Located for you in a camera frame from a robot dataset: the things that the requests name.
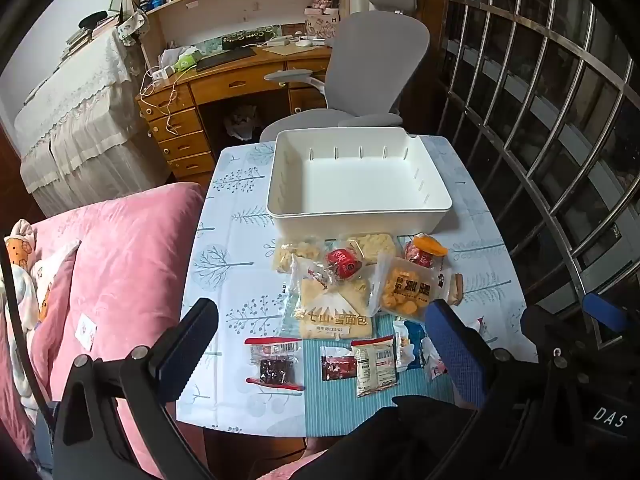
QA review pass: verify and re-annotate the pink cushion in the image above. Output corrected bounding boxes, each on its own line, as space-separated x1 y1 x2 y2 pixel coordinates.
0 182 221 480

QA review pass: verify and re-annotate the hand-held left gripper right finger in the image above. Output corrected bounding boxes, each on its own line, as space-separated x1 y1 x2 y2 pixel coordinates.
424 299 589 480

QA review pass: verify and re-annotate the stuffed toy doll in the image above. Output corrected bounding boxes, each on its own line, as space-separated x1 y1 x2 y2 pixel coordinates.
0 217 81 411

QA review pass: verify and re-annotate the wooden bookshelf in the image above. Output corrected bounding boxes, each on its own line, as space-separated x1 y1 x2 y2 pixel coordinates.
122 0 348 58

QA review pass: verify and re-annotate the grey office chair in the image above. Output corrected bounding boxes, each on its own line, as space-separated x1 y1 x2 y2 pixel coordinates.
260 0 432 143

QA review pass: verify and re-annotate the small dark red packet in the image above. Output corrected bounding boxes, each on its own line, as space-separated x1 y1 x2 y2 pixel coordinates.
320 346 358 382

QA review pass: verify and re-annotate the person's black clothing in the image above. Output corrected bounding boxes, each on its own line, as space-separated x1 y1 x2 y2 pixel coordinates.
307 395 478 480

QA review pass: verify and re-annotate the white plastic bag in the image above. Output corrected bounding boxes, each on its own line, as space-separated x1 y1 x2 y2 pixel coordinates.
225 105 261 141

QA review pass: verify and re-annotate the clear yellow cracker packet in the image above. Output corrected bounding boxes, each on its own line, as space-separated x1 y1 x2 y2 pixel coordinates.
344 232 399 267
271 239 315 274

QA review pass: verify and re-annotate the white plastic storage box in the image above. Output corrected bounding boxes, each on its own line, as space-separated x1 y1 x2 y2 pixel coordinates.
266 127 453 236

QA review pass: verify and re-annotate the green tissue pack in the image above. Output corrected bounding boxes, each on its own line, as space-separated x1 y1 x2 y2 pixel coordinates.
172 52 201 74

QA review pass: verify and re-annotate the wooden desk with drawers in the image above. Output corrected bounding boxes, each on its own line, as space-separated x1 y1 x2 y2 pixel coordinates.
137 42 333 178

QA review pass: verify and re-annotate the floral fabric bag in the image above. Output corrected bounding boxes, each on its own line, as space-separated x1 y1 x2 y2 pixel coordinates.
116 7 151 46

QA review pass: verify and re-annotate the round red snack packet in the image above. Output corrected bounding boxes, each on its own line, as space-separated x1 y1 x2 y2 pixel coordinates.
325 247 364 281

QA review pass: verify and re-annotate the orange fried snack packet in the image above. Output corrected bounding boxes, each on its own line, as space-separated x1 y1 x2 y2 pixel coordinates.
376 254 452 322

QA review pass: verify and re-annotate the beige wafer packet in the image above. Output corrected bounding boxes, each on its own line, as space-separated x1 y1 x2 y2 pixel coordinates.
440 272 467 307

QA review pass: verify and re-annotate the lace covered cabinet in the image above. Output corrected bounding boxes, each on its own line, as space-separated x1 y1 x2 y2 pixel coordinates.
14 25 173 216

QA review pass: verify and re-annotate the tree printed tablecloth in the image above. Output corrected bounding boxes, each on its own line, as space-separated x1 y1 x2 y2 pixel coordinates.
175 135 538 438

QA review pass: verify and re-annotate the black keyboard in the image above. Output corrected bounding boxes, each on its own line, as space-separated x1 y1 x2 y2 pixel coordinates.
195 47 258 72

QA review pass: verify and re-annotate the red and orange snack packet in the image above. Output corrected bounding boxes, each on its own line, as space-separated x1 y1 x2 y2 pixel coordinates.
404 233 449 267

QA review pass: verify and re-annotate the black cable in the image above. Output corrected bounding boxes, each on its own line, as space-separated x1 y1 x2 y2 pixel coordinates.
0 240 56 411

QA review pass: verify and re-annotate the white red printed snack packet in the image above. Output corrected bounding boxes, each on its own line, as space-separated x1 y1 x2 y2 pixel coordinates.
421 339 451 382

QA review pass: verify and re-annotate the metal window grille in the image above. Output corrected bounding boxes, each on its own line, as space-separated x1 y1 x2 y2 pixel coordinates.
435 0 640 361

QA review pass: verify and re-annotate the blue and white snack packet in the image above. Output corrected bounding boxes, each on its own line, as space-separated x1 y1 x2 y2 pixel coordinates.
394 320 427 372

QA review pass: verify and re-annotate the white barcode snack packet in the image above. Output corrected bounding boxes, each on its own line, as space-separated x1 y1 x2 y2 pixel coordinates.
350 336 399 399

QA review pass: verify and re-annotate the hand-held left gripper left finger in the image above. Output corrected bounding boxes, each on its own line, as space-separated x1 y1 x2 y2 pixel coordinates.
52 297 221 480

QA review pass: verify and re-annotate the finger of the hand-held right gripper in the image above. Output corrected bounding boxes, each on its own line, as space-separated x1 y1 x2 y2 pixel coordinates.
581 292 629 332

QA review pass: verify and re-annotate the large clear bread packet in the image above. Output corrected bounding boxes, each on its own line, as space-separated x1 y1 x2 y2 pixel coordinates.
282 257 376 341

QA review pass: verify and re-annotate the dark dried fruit packet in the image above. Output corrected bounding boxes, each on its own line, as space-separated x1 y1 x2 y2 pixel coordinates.
244 337 306 392

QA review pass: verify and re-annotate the white charging cable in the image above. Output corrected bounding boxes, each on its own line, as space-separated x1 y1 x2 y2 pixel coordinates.
139 65 183 136

